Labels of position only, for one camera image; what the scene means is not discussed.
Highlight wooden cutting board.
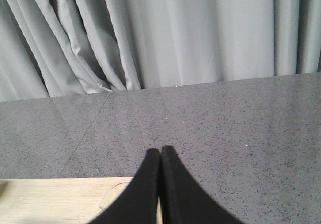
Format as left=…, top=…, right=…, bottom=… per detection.
left=0, top=176, right=164, bottom=224

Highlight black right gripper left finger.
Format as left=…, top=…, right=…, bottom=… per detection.
left=91, top=148, right=160, bottom=224

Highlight grey curtain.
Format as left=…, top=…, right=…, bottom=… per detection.
left=1, top=0, right=320, bottom=102

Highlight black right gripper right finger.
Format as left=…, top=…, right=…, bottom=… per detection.
left=160, top=146, right=241, bottom=223

